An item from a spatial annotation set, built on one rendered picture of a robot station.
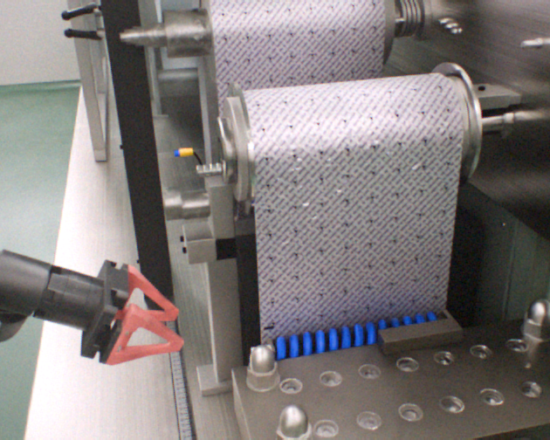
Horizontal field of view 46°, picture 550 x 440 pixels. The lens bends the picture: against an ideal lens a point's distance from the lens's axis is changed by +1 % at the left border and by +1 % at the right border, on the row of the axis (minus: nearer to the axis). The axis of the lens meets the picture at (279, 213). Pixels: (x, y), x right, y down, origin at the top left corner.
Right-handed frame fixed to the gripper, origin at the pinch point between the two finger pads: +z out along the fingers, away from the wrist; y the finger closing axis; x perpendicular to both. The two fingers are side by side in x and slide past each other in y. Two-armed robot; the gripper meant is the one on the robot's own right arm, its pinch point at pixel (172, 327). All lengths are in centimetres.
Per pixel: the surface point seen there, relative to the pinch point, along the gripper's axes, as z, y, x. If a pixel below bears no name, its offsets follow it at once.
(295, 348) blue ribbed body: 13.1, 3.4, 4.0
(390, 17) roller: 16, -24, 42
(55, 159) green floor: 4, -362, -120
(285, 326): 12.4, 0.2, 4.6
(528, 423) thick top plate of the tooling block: 30.2, 19.5, 12.9
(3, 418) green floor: 6, -117, -120
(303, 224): 7.8, 0.2, 17.1
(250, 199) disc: 0.9, 0.4, 17.6
